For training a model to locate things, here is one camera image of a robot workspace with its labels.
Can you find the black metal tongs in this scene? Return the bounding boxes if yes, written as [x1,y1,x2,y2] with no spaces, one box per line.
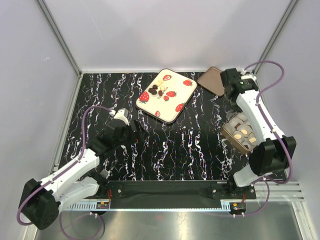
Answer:
[226,99,237,120]

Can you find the brown tin box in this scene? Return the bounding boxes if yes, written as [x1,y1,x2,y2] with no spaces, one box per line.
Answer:
[220,112,258,154]

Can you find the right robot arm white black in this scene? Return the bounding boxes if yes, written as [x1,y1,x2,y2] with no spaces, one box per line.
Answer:
[220,68,297,199]

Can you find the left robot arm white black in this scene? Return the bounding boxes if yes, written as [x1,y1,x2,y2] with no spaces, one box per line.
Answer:
[16,119,146,230]

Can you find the brown tin lid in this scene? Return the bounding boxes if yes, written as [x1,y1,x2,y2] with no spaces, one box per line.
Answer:
[197,67,225,97]

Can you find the strawberry pattern white tray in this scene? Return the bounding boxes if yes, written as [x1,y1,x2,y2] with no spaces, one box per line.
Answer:
[136,69,197,124]

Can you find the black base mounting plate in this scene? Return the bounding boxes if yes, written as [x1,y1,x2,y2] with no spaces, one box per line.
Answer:
[105,180,257,200]

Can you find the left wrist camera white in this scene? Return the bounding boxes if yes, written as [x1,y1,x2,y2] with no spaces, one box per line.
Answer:
[109,108,130,126]

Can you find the white cable duct left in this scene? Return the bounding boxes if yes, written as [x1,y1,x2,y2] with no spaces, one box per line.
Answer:
[66,201,110,211]

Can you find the aluminium frame rail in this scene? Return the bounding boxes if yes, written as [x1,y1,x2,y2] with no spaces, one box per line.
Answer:
[254,181,305,202]

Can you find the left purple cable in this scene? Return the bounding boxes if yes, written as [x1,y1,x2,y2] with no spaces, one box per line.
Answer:
[16,105,117,238]

